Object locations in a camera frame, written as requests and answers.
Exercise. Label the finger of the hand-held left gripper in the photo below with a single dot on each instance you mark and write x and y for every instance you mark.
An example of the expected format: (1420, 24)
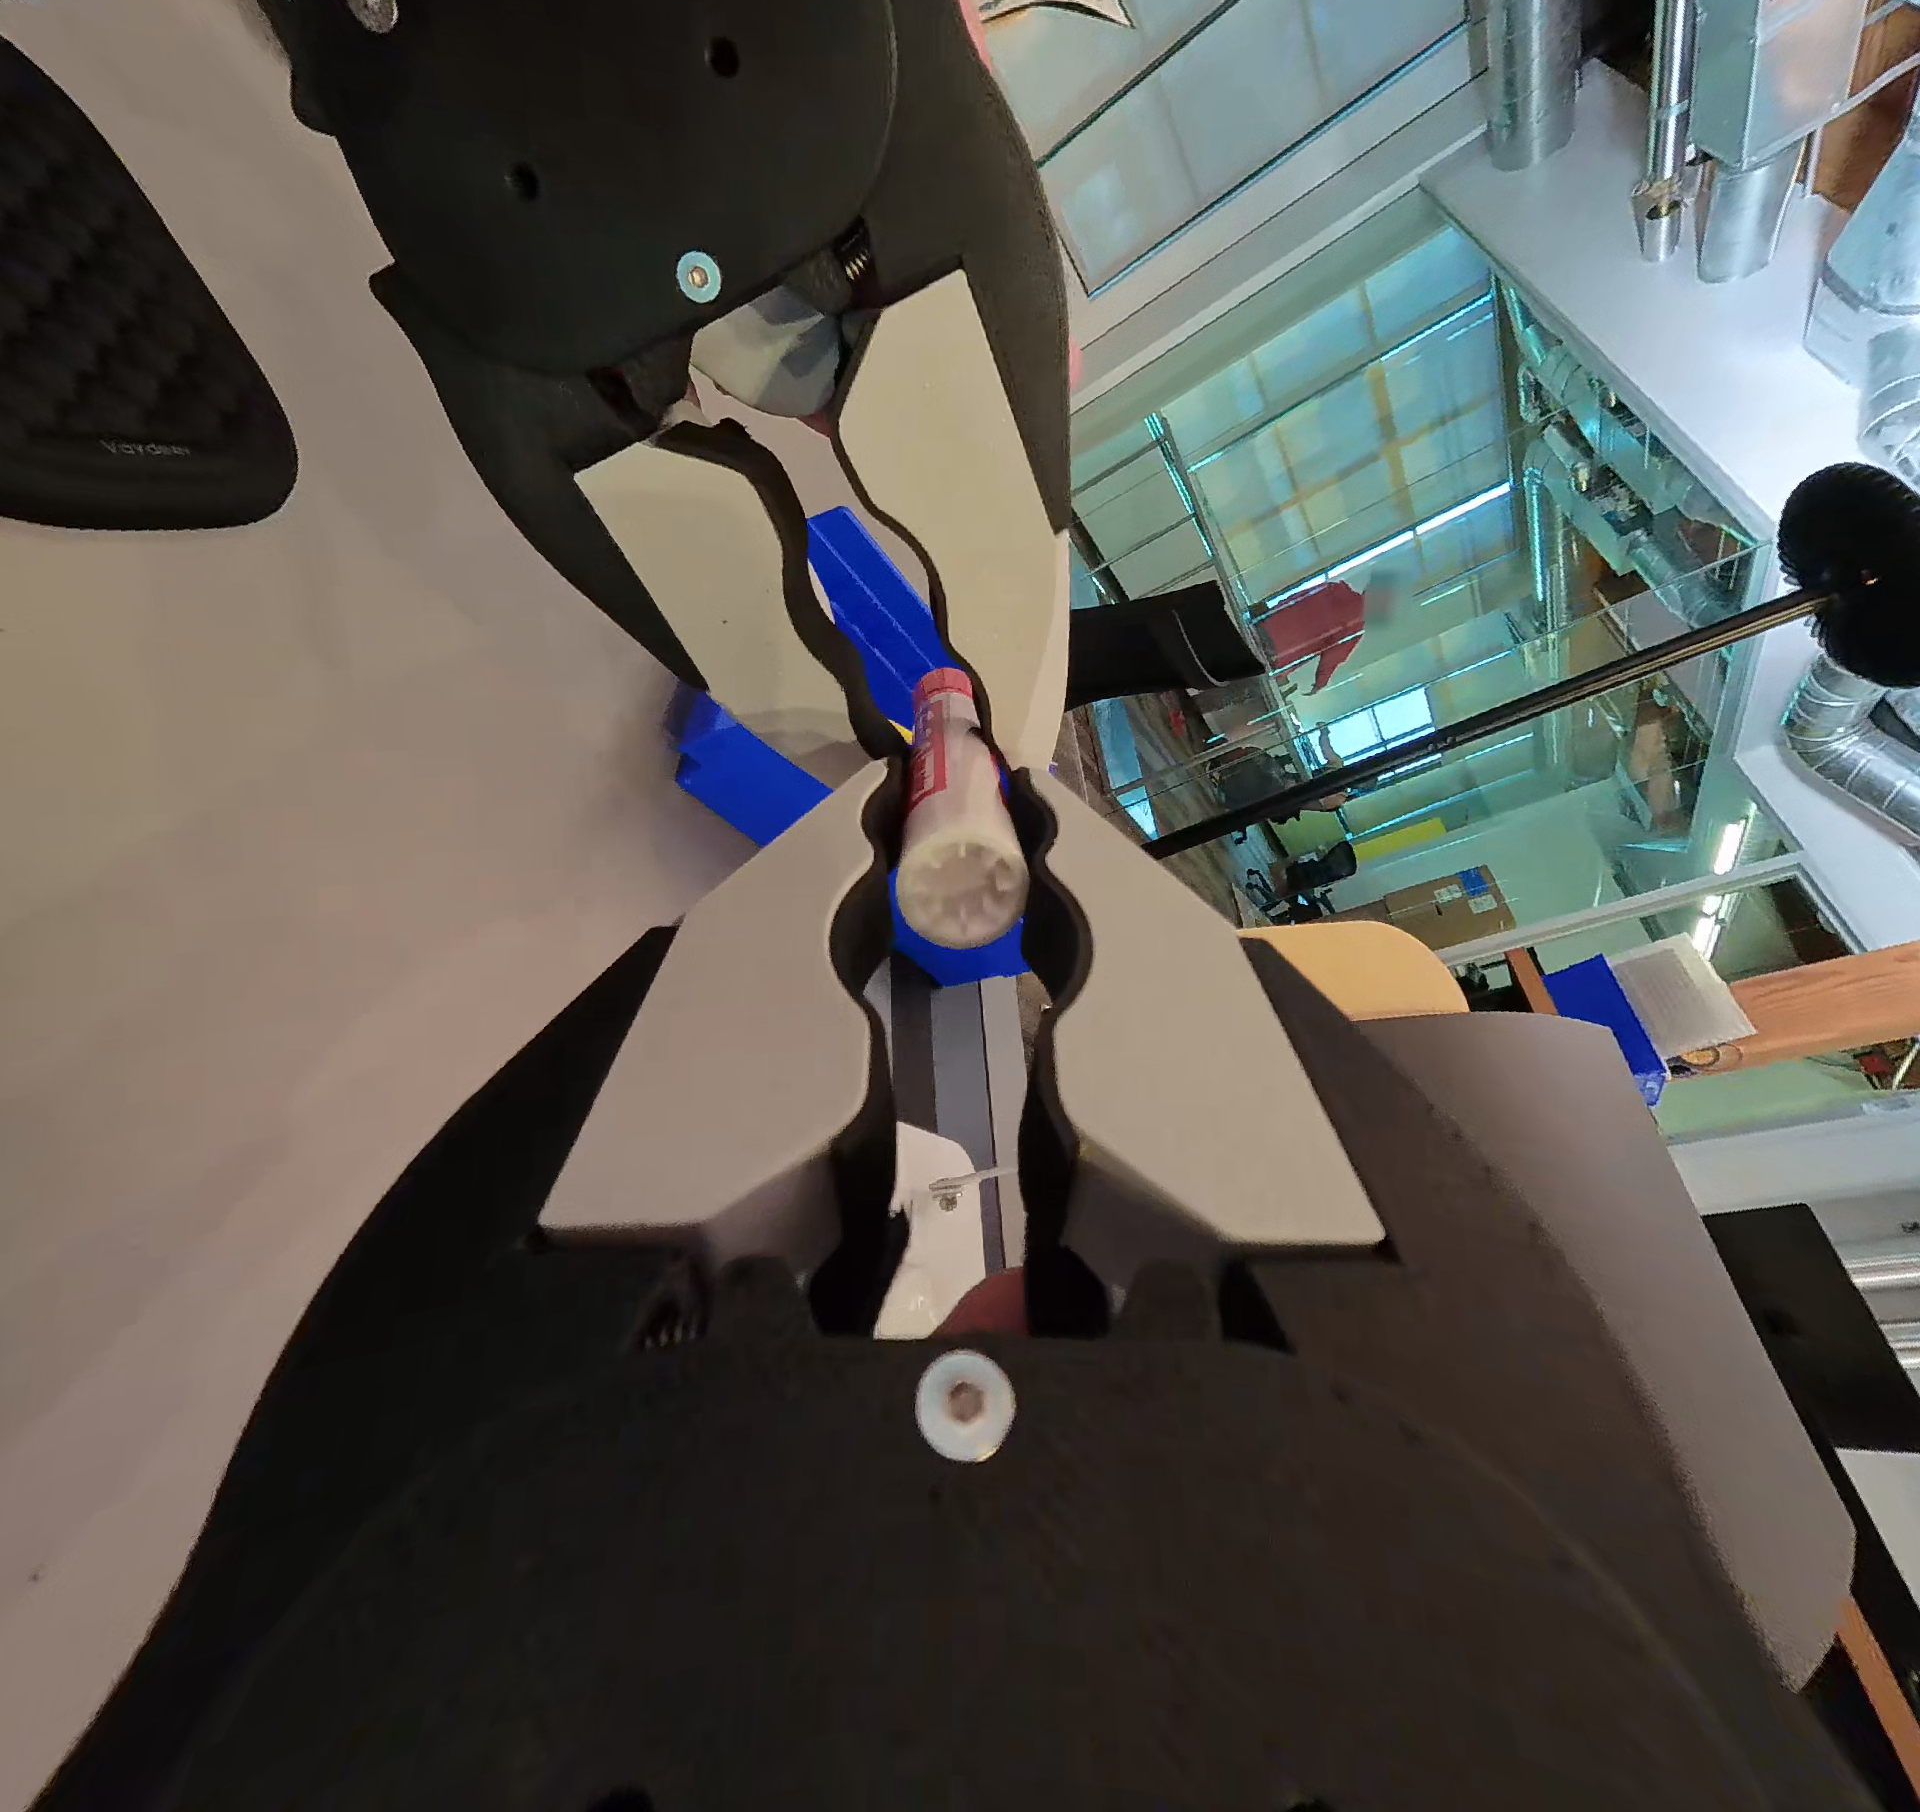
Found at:
(976, 493)
(675, 551)

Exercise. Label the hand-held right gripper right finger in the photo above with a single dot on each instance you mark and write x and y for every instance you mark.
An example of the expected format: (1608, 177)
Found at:
(1183, 1091)

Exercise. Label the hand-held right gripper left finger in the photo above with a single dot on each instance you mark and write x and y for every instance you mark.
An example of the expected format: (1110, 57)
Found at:
(720, 1076)

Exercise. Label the long blue bin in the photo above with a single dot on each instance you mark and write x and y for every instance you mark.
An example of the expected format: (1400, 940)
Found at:
(870, 612)

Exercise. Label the red and white marker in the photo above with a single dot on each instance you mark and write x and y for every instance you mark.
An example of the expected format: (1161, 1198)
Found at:
(961, 882)

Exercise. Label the black cloth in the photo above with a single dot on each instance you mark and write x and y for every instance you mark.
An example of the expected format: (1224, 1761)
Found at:
(1155, 651)

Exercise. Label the closed cardboard box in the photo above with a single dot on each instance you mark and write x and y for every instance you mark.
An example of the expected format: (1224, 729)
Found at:
(1440, 912)

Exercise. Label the grey and tan chair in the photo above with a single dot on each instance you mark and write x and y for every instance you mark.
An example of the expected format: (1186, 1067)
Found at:
(1574, 1240)

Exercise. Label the small blue bin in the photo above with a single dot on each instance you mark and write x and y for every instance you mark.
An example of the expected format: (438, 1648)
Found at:
(1614, 1007)

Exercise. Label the white mesh sheet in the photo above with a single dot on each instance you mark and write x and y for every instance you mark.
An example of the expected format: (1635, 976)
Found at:
(1680, 994)

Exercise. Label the black carbon pattern pad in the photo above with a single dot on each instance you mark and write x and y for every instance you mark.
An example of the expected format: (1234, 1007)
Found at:
(121, 340)

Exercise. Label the wooden desk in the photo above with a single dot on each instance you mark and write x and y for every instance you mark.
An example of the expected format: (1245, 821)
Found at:
(1830, 1007)

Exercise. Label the black pole stand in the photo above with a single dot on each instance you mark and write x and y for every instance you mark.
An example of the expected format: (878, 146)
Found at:
(1860, 568)

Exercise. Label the silver ventilation duct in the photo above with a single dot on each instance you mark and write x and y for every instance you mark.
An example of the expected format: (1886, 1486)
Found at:
(1531, 28)
(1851, 746)

